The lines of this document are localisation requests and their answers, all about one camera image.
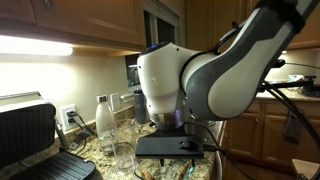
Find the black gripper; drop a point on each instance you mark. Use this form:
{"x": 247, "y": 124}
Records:
{"x": 170, "y": 133}

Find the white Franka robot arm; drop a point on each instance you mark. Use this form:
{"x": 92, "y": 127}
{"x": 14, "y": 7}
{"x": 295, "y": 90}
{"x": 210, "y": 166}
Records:
{"x": 233, "y": 83}

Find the clear glass rectangular bowl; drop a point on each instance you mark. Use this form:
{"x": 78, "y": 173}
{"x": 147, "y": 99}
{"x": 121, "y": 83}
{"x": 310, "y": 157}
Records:
{"x": 166, "y": 171}

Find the stainless dishwasher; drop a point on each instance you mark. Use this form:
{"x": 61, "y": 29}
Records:
{"x": 217, "y": 168}

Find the clear drinking glass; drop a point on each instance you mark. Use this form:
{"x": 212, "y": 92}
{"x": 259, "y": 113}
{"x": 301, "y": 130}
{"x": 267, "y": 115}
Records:
{"x": 124, "y": 150}

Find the clear bottle white cap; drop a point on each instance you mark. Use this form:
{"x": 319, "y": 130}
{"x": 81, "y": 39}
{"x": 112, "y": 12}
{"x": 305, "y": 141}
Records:
{"x": 104, "y": 123}

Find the wooden lower cabinets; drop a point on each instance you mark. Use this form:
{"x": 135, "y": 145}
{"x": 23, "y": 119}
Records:
{"x": 266, "y": 133}

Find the dark kitchen window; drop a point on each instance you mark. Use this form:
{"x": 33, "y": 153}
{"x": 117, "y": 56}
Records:
{"x": 133, "y": 75}

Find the black power adapter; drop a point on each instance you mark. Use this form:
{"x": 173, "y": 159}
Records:
{"x": 81, "y": 136}

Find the dark hanging dish towel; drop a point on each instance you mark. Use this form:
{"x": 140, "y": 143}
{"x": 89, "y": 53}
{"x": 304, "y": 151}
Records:
{"x": 292, "y": 131}

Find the light wooden stool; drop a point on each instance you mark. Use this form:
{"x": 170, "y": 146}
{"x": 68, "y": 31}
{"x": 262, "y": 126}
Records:
{"x": 306, "y": 166}

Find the teal white box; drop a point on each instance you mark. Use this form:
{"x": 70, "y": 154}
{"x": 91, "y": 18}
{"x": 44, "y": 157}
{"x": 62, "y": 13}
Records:
{"x": 296, "y": 78}

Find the wooden corner upper cabinet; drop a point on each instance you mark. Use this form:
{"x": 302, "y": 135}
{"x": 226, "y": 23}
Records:
{"x": 206, "y": 20}

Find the black panini grill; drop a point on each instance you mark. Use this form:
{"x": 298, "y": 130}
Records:
{"x": 26, "y": 133}

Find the bright under-cabinet light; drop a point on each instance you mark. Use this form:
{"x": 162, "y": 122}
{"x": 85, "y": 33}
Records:
{"x": 33, "y": 46}

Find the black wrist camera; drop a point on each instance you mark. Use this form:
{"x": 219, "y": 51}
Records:
{"x": 166, "y": 148}

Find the white switch plate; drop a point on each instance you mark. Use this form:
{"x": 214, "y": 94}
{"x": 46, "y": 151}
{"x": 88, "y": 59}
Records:
{"x": 115, "y": 101}

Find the white wall outlet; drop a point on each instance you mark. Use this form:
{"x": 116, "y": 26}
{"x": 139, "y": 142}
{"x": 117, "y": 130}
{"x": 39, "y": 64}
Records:
{"x": 63, "y": 116}

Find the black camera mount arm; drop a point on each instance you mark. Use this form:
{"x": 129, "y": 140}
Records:
{"x": 290, "y": 85}

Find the black stereo camera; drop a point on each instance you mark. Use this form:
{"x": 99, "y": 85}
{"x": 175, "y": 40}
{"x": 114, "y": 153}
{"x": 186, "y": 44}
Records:
{"x": 279, "y": 63}

